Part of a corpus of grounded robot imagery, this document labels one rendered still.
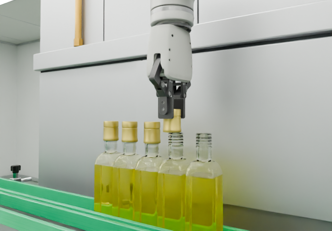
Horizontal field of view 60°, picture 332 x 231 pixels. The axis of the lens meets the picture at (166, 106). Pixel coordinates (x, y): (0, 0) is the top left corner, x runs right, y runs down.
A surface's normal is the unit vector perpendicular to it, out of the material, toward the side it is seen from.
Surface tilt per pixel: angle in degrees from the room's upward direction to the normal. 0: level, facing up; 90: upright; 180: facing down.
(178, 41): 90
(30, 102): 90
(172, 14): 90
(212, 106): 90
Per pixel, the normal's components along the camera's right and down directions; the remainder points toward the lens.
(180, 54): 0.83, 0.03
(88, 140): -0.53, -0.03
